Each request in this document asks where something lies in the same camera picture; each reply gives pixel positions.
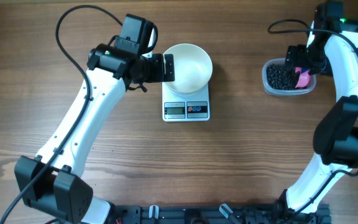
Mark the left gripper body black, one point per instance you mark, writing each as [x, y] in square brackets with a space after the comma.
[154, 70]

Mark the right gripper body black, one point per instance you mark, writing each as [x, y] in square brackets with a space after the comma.
[309, 58]

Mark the pink scoop with blue handle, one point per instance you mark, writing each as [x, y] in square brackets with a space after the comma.
[304, 77]

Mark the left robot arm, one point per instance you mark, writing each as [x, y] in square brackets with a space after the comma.
[51, 181]

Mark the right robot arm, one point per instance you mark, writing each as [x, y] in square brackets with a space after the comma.
[332, 47]

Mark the white bowl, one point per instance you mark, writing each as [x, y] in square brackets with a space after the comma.
[193, 69]

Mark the white digital kitchen scale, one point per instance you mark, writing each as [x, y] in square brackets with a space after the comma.
[180, 107]

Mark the black beans pile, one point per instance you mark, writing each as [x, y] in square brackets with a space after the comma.
[280, 77]

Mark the clear plastic container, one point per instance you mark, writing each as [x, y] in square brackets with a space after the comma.
[270, 91]

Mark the black mounting rail base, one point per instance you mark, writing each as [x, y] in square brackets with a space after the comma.
[249, 214]

